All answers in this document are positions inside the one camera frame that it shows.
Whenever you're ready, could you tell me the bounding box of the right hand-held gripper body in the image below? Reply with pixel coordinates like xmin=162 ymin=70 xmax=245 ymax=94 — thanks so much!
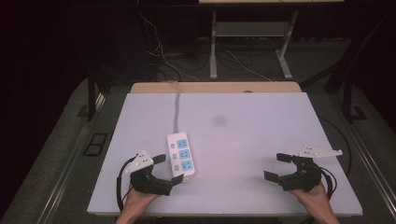
xmin=277 ymin=144 xmax=344 ymax=192

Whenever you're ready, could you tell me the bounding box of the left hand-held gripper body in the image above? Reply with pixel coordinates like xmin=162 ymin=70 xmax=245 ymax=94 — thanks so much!
xmin=124 ymin=148 xmax=173 ymax=197

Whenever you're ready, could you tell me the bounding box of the white blue power strip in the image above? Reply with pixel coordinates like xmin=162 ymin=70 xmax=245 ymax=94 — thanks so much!
xmin=166 ymin=132 xmax=197 ymax=183

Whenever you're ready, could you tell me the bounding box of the person's left hand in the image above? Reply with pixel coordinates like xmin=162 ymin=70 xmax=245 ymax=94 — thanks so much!
xmin=123 ymin=186 xmax=162 ymax=217

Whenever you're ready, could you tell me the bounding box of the person's right hand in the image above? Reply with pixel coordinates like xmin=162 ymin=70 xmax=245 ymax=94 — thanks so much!
xmin=288 ymin=181 xmax=332 ymax=217

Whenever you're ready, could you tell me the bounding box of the white board table cover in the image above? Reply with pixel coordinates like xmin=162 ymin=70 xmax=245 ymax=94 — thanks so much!
xmin=86 ymin=91 xmax=364 ymax=218

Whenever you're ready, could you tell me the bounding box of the black floor socket panel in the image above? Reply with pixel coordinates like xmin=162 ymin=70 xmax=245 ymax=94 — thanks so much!
xmin=82 ymin=133 xmax=109 ymax=158

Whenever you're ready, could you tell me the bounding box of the black metal stand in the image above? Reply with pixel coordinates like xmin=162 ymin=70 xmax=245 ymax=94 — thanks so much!
xmin=85 ymin=62 xmax=98 ymax=122
xmin=341 ymin=69 xmax=369 ymax=124

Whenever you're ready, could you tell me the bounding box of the wooden table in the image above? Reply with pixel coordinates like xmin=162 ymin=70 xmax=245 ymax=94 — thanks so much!
xmin=129 ymin=81 xmax=303 ymax=94

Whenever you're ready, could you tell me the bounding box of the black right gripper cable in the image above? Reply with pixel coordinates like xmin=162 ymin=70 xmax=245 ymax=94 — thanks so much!
xmin=319 ymin=166 xmax=339 ymax=201

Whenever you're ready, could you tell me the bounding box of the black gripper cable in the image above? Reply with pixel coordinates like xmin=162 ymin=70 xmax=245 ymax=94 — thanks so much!
xmin=319 ymin=166 xmax=339 ymax=201
xmin=116 ymin=156 xmax=138 ymax=214

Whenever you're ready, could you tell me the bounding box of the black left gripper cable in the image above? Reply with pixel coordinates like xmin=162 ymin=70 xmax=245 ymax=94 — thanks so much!
xmin=116 ymin=156 xmax=138 ymax=214

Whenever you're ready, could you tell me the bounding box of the grey power strip cable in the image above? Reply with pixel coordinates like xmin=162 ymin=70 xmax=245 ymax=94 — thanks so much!
xmin=169 ymin=80 xmax=183 ymax=134

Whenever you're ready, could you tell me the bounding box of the black floor cable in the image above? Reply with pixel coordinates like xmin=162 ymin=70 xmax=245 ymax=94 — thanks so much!
xmin=317 ymin=115 xmax=353 ymax=179

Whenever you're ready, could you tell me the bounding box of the metal floor rail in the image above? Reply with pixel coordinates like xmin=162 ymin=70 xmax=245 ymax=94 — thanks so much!
xmin=35 ymin=92 xmax=107 ymax=224
xmin=329 ymin=92 xmax=396 ymax=213

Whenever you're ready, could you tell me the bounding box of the thin white floor cable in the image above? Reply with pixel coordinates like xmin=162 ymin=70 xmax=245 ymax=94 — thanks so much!
xmin=138 ymin=12 xmax=201 ymax=83
xmin=225 ymin=49 xmax=273 ymax=83

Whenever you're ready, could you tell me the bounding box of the white metal desk frame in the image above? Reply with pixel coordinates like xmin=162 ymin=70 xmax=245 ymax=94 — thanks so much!
xmin=199 ymin=0 xmax=345 ymax=81

